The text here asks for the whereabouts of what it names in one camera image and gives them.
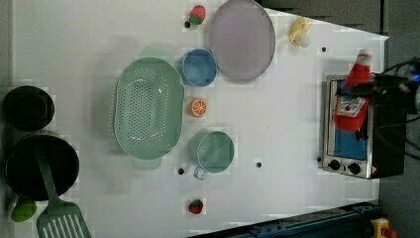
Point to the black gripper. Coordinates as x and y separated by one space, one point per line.
387 90

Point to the red ketchup bottle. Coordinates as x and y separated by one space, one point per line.
350 111

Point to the grey oval plate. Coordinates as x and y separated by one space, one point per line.
242 39

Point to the strawberry toy near plate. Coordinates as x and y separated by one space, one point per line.
197 15

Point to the black toaster oven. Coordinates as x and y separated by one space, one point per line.
375 152

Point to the peeled banana toy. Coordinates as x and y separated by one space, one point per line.
298 33

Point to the green mug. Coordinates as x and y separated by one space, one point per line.
210 153

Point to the blue bowl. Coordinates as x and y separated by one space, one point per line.
198 68

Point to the orange slice toy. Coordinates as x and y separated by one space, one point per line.
198 108

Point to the strawberry toy near table edge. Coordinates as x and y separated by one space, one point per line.
196 206

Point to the green colander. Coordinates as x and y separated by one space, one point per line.
148 108

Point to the green spatula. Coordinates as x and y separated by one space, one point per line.
60 219

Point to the small black pot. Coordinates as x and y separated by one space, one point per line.
28 108

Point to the green pot handle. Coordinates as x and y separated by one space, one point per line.
24 209

